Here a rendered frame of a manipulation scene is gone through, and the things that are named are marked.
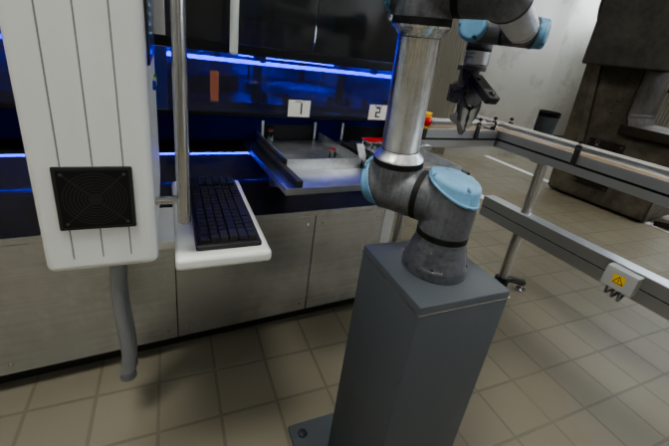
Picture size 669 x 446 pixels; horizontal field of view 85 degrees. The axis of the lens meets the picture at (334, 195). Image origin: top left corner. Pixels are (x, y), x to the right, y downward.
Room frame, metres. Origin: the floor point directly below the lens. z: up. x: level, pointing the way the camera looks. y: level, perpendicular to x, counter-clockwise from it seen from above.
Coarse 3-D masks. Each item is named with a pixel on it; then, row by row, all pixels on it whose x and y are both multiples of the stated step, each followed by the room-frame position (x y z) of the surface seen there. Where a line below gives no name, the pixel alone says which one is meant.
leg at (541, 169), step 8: (536, 168) 1.84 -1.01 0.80; (544, 168) 1.81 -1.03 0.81; (536, 176) 1.82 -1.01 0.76; (544, 176) 1.82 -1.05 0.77; (536, 184) 1.81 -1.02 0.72; (528, 192) 1.83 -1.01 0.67; (536, 192) 1.81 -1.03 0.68; (528, 200) 1.82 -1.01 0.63; (528, 208) 1.81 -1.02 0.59; (512, 240) 1.83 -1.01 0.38; (520, 240) 1.81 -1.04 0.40; (512, 248) 1.82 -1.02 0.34; (512, 256) 1.81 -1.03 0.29; (504, 264) 1.82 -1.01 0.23; (512, 264) 1.82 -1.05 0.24; (504, 272) 1.81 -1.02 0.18
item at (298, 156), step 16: (272, 144) 1.18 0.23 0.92; (288, 144) 1.32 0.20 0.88; (304, 144) 1.36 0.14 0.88; (320, 144) 1.39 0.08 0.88; (336, 144) 1.31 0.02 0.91; (288, 160) 1.04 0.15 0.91; (304, 160) 1.06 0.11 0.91; (320, 160) 1.09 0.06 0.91; (336, 160) 1.12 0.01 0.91; (352, 160) 1.15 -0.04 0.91
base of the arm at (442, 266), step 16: (416, 240) 0.74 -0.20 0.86; (432, 240) 0.71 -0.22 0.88; (416, 256) 0.72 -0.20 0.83; (432, 256) 0.70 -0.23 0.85; (448, 256) 0.70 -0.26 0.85; (464, 256) 0.72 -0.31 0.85; (416, 272) 0.70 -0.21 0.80; (432, 272) 0.69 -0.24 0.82; (448, 272) 0.69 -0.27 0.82; (464, 272) 0.71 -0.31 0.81
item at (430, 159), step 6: (354, 144) 1.37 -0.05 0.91; (366, 150) 1.29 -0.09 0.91; (420, 150) 1.42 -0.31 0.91; (426, 150) 1.40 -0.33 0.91; (426, 156) 1.39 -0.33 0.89; (432, 156) 1.36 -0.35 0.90; (438, 156) 1.33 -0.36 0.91; (426, 162) 1.34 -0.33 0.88; (432, 162) 1.35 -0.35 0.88; (438, 162) 1.33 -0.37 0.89; (444, 162) 1.30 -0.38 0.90; (450, 162) 1.28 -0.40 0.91; (426, 168) 1.15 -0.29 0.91; (456, 168) 1.22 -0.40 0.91
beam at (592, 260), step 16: (496, 208) 1.95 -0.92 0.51; (512, 208) 1.88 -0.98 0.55; (512, 224) 1.84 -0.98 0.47; (528, 224) 1.77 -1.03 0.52; (544, 224) 1.71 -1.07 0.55; (528, 240) 1.74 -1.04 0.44; (544, 240) 1.67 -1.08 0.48; (560, 240) 1.61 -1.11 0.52; (576, 240) 1.57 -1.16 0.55; (560, 256) 1.58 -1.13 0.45; (576, 256) 1.53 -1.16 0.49; (592, 256) 1.48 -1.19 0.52; (608, 256) 1.44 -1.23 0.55; (592, 272) 1.46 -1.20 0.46; (640, 272) 1.34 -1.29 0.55; (640, 288) 1.30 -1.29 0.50; (656, 288) 1.26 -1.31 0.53; (640, 304) 1.28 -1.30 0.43; (656, 304) 1.24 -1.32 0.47
